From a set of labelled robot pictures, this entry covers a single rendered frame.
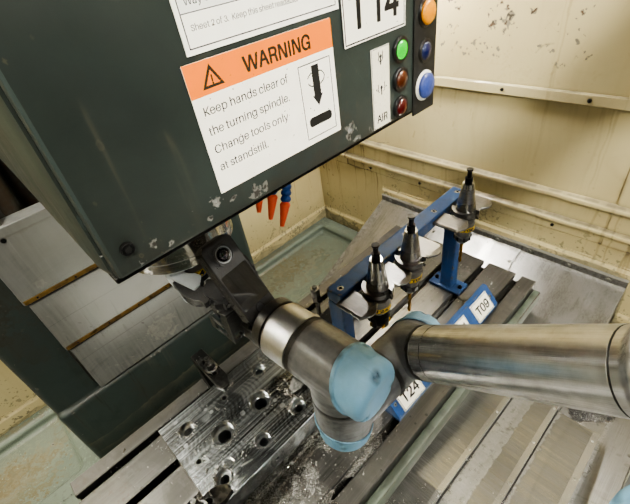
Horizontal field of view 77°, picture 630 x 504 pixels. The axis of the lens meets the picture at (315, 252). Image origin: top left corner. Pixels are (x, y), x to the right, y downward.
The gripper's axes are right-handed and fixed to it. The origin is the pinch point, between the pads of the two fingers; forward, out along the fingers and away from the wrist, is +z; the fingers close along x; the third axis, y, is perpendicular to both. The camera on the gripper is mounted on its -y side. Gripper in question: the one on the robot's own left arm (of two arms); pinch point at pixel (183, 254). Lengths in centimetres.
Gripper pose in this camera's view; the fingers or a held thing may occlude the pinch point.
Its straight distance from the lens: 63.7
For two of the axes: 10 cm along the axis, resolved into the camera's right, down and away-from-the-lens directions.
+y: 0.9, 7.5, 6.6
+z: -7.5, -3.8, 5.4
